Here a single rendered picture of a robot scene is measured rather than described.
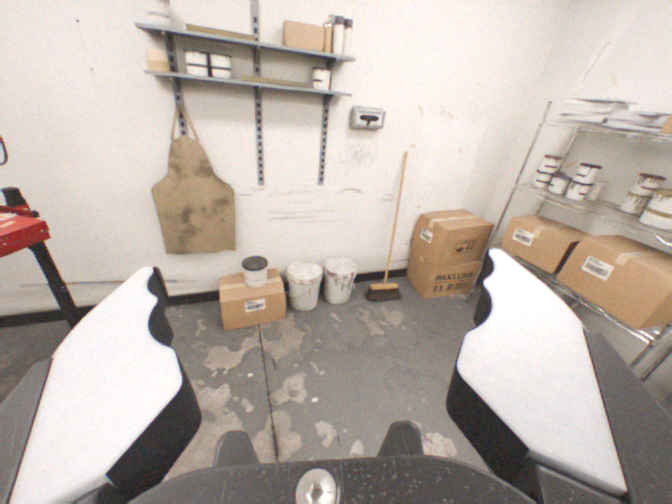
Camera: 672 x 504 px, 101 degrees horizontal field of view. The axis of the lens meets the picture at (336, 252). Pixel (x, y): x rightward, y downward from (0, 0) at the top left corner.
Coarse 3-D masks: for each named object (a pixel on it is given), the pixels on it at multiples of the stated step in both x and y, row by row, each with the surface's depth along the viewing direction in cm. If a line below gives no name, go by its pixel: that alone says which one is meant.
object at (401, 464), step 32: (224, 448) 5; (384, 448) 5; (416, 448) 5; (192, 480) 4; (224, 480) 4; (256, 480) 4; (288, 480) 4; (320, 480) 4; (352, 480) 4; (384, 480) 4; (416, 480) 4; (448, 480) 4; (480, 480) 4
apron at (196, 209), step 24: (192, 144) 183; (168, 168) 185; (192, 168) 189; (168, 192) 191; (192, 192) 198; (216, 192) 203; (168, 216) 199; (192, 216) 206; (216, 216) 210; (168, 240) 208; (192, 240) 213; (216, 240) 218
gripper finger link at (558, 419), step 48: (480, 288) 11; (528, 288) 8; (480, 336) 7; (528, 336) 7; (576, 336) 7; (480, 384) 6; (528, 384) 6; (576, 384) 6; (480, 432) 6; (528, 432) 5; (576, 432) 5
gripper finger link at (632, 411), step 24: (600, 336) 7; (600, 360) 6; (600, 384) 6; (624, 384) 6; (624, 408) 5; (648, 408) 5; (624, 432) 5; (648, 432) 5; (624, 456) 5; (648, 456) 5; (528, 480) 5; (552, 480) 4; (576, 480) 4; (624, 480) 4; (648, 480) 4
